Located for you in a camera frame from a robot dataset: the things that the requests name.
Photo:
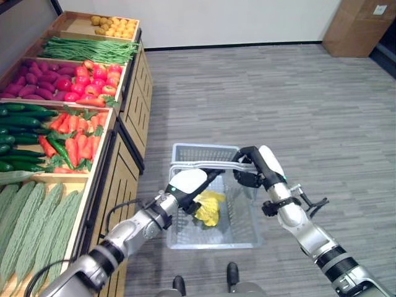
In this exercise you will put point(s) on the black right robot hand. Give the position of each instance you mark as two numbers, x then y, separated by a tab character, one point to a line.
269	164

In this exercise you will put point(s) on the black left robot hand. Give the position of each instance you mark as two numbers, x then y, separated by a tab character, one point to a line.
187	181

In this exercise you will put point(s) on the yellow green leafy cabbage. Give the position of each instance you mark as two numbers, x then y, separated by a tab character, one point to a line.
210	207

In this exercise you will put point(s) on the grey plastic shopping basket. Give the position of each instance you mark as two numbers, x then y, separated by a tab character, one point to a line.
238	226

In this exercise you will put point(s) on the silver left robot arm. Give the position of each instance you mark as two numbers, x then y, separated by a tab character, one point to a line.
130	230

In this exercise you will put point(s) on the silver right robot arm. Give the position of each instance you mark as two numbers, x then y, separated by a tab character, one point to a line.
304	229

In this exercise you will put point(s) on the wooden produce stand cabinet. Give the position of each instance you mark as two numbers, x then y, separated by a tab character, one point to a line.
130	130

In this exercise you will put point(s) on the wooden crate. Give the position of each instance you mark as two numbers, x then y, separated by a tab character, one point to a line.
103	145
37	46
10	72
75	185
79	23

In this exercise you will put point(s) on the orange carrot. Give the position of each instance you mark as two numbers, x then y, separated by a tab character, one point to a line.
82	126
88	150
57	122
65	124
73	123
47	147
96	145
82	145
91	102
95	122
103	118
63	170
71	151

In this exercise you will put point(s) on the dark right robot foot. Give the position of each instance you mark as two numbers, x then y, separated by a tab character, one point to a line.
232	275

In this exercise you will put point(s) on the dark robot foot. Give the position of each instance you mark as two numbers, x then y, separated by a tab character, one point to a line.
232	275
179	286

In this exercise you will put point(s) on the dark left robot foot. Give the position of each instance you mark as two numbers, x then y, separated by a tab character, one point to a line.
179	286

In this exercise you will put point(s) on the red tomato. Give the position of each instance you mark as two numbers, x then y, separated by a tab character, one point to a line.
92	90
88	64
115	68
112	83
99	73
71	97
81	71
114	76
99	83
64	84
82	81
109	90
77	89

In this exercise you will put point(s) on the black skirting strip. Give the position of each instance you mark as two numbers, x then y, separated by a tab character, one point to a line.
232	45

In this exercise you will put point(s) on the green bitter gourd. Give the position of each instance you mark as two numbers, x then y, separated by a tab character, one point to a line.
26	235
7	198
44	229
65	226
19	208

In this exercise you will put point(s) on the green chili pepper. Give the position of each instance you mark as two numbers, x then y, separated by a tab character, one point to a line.
60	151

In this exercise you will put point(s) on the purple sweet potato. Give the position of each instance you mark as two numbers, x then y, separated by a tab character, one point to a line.
13	89
35	69
53	67
27	90
65	70
44	93
43	67
31	79
48	76
59	95
46	86
23	70
34	97
20	81

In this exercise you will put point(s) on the yellow orange fruit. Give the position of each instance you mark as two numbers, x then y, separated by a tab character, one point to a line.
123	22
115	21
130	28
118	33
131	23
127	35
110	32
121	27

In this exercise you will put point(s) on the dark green cucumber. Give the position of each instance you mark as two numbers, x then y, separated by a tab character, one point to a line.
29	167
12	107
4	149
35	108
5	167
26	139
6	140
21	129
21	159
34	114
20	122
28	153

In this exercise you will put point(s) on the brown cardboard box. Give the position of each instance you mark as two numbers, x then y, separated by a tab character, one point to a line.
355	28

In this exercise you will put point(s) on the green long beans bundle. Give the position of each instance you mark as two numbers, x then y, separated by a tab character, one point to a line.
89	49

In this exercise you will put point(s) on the pale green long gourd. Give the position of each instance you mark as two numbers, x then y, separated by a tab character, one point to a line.
15	177

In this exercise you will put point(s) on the brown potato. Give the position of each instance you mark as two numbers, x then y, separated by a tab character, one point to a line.
99	31
103	21
105	27
95	20

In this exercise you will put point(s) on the white label on box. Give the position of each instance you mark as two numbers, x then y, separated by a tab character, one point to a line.
380	10

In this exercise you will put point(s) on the black upright post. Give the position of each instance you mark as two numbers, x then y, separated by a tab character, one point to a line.
57	6

